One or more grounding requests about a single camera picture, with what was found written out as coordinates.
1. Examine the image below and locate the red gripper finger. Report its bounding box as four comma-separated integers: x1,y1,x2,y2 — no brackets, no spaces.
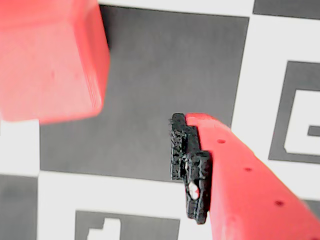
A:
169,112,320,240

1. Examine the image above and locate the red cube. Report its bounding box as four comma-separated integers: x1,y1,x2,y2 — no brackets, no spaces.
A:
0,0,112,125

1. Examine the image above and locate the black white marker checkerboard mat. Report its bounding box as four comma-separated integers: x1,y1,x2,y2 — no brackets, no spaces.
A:
0,0,320,240

